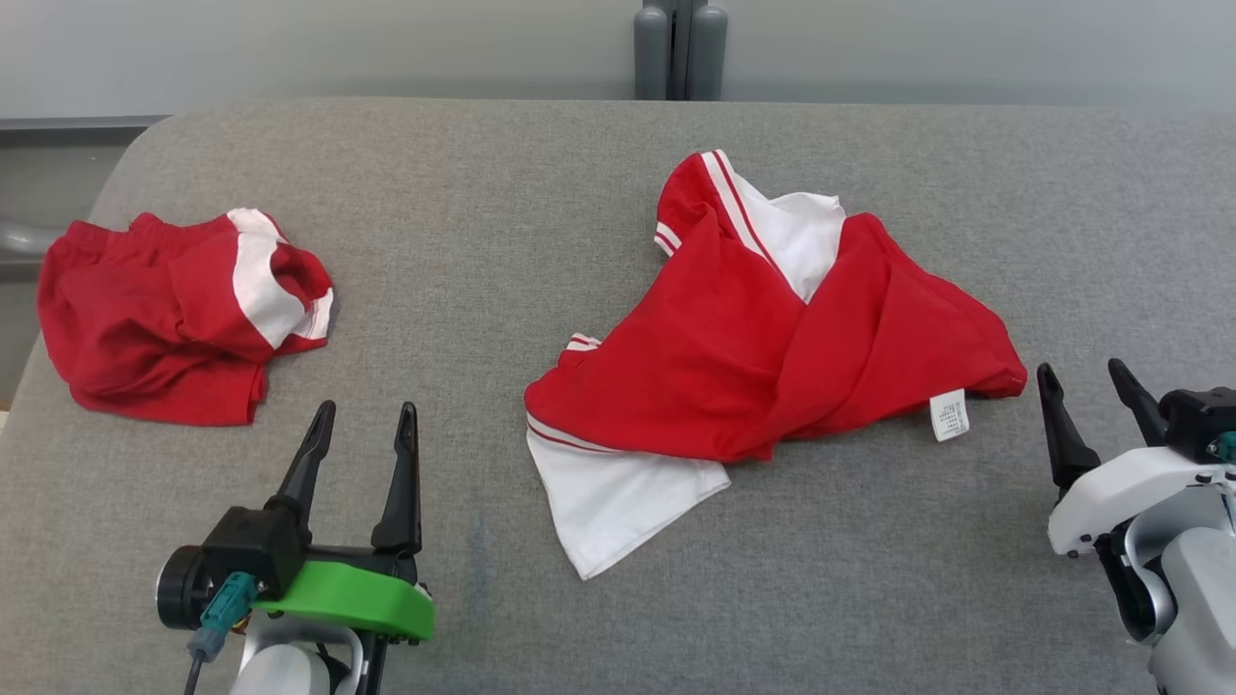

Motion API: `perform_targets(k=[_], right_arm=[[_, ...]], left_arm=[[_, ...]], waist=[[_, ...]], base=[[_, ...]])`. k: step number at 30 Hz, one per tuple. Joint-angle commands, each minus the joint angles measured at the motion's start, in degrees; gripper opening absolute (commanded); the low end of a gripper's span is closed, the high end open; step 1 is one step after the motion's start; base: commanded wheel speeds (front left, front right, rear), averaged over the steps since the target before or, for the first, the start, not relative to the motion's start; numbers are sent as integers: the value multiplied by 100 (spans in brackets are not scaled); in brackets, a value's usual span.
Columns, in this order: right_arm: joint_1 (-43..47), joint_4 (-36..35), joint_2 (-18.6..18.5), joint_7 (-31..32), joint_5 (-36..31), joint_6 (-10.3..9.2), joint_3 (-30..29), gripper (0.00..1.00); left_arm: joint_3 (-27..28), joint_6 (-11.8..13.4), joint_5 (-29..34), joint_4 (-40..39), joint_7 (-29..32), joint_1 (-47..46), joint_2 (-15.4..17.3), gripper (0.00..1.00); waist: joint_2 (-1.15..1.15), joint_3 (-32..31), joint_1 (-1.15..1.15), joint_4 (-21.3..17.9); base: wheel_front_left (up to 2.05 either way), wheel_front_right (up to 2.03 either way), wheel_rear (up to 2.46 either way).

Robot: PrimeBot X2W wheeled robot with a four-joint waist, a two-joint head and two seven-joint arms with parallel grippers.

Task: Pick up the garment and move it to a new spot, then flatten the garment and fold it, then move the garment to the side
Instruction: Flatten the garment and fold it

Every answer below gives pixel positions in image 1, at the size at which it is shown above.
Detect grey metal tube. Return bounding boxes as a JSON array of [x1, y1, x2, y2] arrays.
[[0, 219, 61, 259]]

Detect dark grey wall base rail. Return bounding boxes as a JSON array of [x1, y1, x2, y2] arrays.
[[0, 115, 173, 149]]

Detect red and white jersey shirt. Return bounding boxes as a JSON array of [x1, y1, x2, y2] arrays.
[[524, 149, 1029, 582]]

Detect grey wall post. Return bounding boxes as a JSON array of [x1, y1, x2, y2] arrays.
[[633, 0, 729, 102]]

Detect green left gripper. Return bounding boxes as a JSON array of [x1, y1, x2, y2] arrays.
[[253, 400, 436, 643]]

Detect teal plug left camera cable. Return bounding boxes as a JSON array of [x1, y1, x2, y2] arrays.
[[182, 571, 261, 695]]

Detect red and white shorts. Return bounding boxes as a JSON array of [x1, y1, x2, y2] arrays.
[[36, 208, 336, 428]]

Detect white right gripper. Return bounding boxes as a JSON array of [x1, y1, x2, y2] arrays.
[[1036, 358, 1236, 557]]

